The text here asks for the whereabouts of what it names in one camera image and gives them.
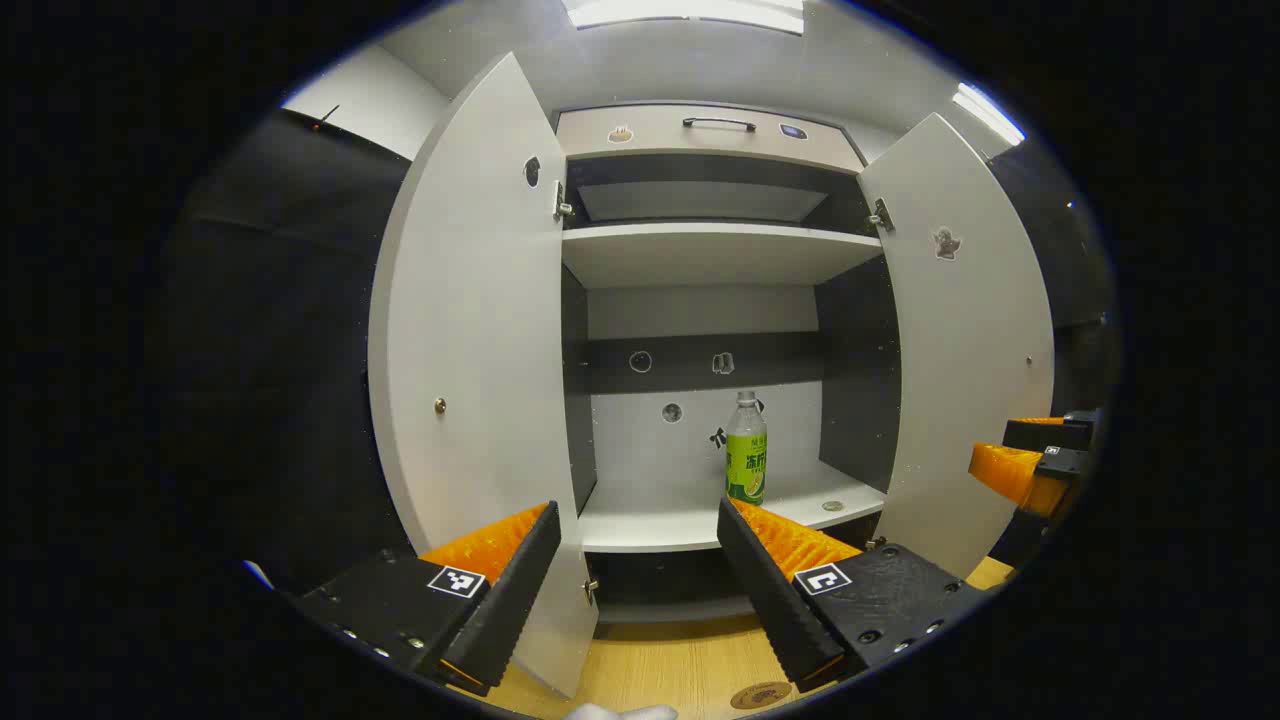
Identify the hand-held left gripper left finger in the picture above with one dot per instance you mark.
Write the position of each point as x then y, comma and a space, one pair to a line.
510, 600

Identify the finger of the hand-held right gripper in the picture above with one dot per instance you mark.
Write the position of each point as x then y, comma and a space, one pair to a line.
1010, 475
1050, 435

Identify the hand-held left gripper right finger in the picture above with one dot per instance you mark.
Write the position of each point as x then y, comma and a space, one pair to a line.
770, 600

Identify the round brown coaster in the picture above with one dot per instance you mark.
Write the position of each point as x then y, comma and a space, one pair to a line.
760, 695

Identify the grey cabinet door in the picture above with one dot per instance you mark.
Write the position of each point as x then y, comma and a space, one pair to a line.
970, 380
470, 350

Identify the green label plastic bottle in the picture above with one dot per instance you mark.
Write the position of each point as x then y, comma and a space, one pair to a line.
746, 460

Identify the grey cabinet shelf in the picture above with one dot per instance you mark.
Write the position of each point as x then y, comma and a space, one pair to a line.
660, 520
700, 250

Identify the grey cabinet drawer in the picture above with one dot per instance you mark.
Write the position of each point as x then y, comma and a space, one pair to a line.
650, 132

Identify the white blue object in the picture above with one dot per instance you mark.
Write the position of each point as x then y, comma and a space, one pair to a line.
258, 575

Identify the ceiling light panel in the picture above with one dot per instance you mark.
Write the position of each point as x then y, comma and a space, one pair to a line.
690, 12
988, 112

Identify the black backdrop cloth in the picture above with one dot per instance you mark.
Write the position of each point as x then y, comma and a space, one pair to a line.
280, 350

